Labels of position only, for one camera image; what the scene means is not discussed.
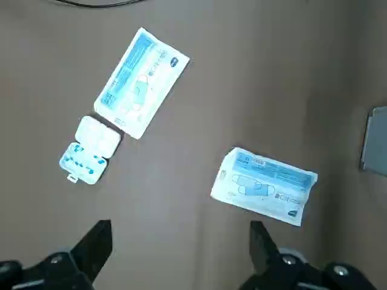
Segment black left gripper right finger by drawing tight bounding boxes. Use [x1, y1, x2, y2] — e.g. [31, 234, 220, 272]
[238, 221, 380, 290]

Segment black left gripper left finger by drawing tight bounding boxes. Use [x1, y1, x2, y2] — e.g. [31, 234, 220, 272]
[0, 219, 114, 290]

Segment aluminium first-aid case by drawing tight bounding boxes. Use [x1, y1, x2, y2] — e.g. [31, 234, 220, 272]
[359, 106, 387, 178]

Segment wide blue white mask packet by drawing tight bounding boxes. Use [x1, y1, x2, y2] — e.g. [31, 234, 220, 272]
[210, 147, 319, 227]

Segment clear plastic pill box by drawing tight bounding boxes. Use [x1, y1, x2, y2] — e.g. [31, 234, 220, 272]
[58, 115, 122, 185]

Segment long blue white mask packet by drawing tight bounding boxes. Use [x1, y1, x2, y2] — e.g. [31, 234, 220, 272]
[93, 27, 190, 140]

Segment black cable on table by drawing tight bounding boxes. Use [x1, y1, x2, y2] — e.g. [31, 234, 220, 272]
[57, 0, 143, 8]

